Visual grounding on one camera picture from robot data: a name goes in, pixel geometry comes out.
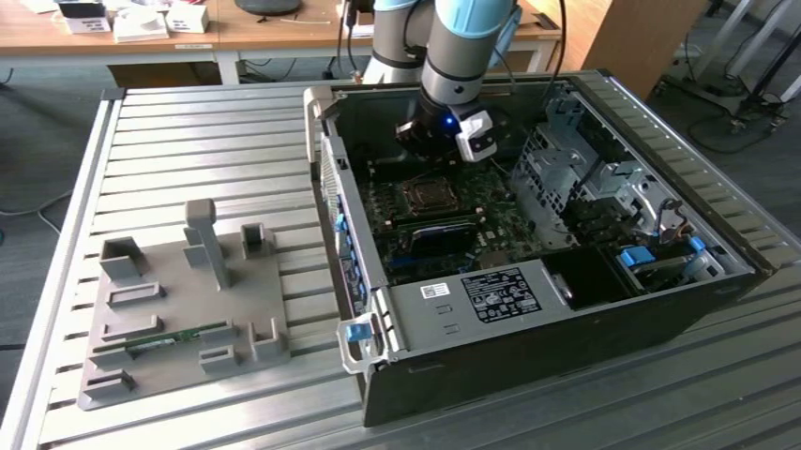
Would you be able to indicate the CPU with silver top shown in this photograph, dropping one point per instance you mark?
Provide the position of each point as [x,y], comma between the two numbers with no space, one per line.
[433,193]

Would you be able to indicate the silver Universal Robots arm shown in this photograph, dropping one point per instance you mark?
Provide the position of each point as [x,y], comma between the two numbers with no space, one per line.
[457,56]

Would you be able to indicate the CPU socket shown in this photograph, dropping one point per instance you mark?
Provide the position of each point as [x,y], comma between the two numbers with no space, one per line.
[404,209]

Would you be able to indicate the grey metal disk bay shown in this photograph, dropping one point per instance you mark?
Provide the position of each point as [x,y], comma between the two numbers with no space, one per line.
[550,173]

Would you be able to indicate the green motherboard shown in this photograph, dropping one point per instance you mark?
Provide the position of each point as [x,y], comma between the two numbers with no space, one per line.
[501,220]

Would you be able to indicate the black graphics card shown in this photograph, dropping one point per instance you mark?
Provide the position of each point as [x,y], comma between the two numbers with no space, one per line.
[441,240]

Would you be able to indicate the blue card retainer clip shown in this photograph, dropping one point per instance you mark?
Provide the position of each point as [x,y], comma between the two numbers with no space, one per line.
[340,220]

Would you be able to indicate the dark round object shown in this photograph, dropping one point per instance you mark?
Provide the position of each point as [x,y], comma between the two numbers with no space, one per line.
[268,5]

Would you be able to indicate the grey power supply unit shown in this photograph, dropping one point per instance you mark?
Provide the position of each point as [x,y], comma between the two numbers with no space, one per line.
[426,319]

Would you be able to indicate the wooden panel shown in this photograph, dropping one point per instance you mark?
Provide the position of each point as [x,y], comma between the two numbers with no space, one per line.
[638,42]

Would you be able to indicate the hard disk in blue carrier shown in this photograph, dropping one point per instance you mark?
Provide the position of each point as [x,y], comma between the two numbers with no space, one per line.
[634,258]

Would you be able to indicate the blue case latch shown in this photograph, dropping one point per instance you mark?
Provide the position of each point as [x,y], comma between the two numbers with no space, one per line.
[356,334]

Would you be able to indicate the white box with printed text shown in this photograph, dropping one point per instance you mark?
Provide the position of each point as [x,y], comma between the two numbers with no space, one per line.
[187,23]

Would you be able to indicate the white box with round hole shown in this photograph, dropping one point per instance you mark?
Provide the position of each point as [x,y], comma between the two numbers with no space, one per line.
[140,33]

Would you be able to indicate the grey parts rack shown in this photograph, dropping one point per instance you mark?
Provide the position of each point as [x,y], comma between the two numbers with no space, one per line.
[182,300]

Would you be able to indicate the black open PC case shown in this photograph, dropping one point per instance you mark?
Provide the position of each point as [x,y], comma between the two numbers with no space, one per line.
[531,375]

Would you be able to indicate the metal equipment stand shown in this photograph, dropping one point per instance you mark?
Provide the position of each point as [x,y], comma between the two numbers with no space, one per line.
[748,49]

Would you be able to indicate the green RAM stick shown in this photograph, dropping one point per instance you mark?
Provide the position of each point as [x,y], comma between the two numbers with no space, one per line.
[168,338]

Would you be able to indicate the white box with black lid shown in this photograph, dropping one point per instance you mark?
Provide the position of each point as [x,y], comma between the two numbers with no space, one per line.
[87,25]

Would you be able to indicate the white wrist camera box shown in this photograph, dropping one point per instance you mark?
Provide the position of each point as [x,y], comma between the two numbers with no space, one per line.
[477,138]

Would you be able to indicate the wooden desk white frame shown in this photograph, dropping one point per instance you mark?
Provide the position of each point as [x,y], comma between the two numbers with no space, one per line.
[37,33]
[282,33]

